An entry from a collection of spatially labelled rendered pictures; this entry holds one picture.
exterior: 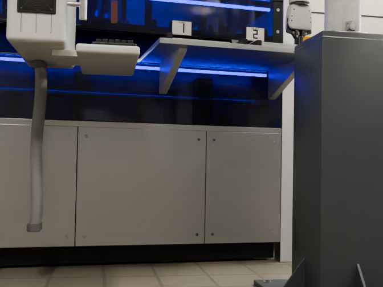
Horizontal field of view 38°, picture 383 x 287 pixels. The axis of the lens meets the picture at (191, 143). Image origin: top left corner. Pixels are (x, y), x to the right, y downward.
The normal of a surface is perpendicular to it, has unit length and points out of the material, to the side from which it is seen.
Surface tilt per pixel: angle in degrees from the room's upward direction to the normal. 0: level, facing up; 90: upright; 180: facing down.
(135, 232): 90
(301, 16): 92
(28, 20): 90
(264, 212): 90
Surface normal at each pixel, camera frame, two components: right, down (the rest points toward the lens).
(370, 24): 0.17, -0.03
